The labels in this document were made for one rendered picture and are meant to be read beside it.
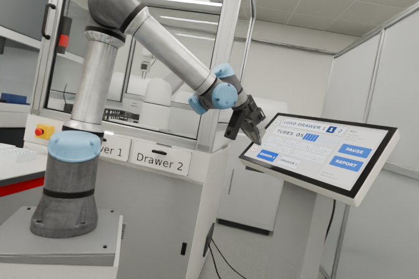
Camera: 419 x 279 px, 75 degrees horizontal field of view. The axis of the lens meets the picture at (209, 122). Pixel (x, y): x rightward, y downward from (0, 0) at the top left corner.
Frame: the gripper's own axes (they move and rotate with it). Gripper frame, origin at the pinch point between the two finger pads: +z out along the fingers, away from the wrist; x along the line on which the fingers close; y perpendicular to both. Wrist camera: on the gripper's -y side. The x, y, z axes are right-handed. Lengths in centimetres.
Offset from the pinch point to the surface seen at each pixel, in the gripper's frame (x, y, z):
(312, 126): -9.2, 21.2, 7.2
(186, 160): 31.6, -19.6, 1.5
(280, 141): -1.1, 9.4, 7.3
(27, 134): 96, -65, -41
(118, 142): 57, -36, -18
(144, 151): 47, -30, -10
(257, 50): 261, 236, 90
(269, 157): -2.3, 0.1, 7.4
